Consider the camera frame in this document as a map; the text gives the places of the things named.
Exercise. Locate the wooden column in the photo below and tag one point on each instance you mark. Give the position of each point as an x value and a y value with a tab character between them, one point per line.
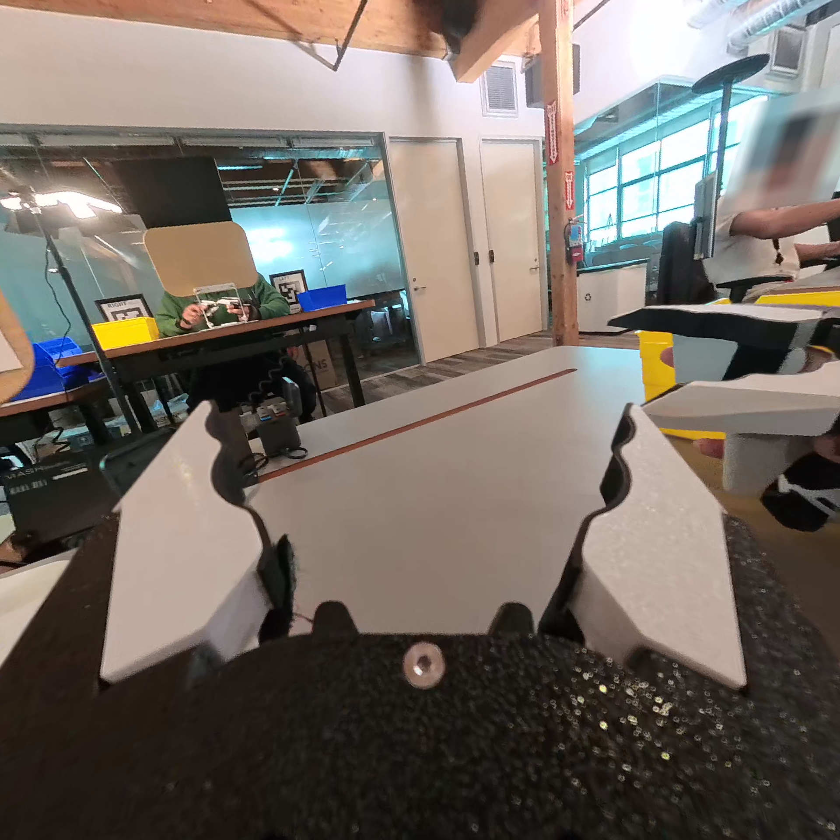
561	275

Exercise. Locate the dark wood desk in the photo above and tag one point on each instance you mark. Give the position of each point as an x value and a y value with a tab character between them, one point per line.
262	331

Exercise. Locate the white door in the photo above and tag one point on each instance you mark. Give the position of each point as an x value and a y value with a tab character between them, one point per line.
515	243
433	249

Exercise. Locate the white recycling cabinet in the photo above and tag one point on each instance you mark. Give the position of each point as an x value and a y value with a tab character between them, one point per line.
610	298

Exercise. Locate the red fire extinguisher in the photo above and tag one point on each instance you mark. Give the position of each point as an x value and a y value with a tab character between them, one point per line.
575	239

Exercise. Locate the studio light on stand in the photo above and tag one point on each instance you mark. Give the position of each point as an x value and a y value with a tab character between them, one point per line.
65	203

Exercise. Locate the rounded wooden board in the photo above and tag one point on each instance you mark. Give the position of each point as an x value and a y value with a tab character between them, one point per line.
13	354

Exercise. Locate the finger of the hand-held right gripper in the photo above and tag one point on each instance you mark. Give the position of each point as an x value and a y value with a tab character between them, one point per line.
741	400
722	328

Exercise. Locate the black equipment case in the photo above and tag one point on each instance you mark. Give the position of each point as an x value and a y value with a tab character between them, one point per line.
52	499

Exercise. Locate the red vertical sign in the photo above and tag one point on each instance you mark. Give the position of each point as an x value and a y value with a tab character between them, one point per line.
569	190
552	131

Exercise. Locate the black wall speaker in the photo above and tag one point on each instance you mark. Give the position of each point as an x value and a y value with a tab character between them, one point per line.
533	79

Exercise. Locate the black power station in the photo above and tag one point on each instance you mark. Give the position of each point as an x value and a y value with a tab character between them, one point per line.
279	426

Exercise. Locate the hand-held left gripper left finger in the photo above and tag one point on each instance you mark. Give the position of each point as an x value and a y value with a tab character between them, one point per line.
184	538

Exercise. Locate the cardboard box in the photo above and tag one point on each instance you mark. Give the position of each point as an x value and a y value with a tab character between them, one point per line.
321	371

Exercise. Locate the black high back chair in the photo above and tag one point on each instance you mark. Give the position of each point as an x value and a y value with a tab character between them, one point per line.
682	262

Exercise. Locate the person's right hand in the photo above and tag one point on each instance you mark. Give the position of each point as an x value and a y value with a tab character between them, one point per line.
710	449

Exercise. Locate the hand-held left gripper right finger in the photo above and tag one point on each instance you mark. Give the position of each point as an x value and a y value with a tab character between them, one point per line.
663	538

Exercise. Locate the blue plastic bin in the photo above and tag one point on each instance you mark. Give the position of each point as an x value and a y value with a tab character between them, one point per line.
321	298
46	367

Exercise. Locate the yellow plastic bin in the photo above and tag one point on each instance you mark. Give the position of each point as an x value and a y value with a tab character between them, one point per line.
656	367
124	333

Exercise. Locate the black white marker board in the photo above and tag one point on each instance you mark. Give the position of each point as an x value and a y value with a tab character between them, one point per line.
124	308
289	285

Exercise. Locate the black floor lamp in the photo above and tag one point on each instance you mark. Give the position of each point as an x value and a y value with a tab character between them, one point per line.
730	69

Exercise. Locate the white wall vent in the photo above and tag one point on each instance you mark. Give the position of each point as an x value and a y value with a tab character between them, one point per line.
500	88
787	51

